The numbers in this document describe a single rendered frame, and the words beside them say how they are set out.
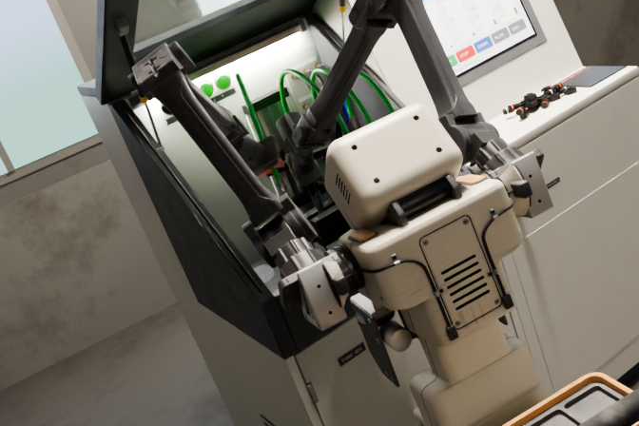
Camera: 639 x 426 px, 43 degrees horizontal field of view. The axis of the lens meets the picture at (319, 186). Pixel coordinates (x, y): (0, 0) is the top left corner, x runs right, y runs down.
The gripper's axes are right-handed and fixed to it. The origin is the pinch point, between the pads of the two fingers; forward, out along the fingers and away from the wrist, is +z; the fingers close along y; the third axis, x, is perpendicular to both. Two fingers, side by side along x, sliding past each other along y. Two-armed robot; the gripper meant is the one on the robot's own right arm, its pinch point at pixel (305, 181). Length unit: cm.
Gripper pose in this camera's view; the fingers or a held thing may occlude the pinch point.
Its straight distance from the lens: 221.9
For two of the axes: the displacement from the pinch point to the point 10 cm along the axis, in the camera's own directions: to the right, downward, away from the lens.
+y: -4.3, -8.0, 4.2
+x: -9.0, 4.0, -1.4
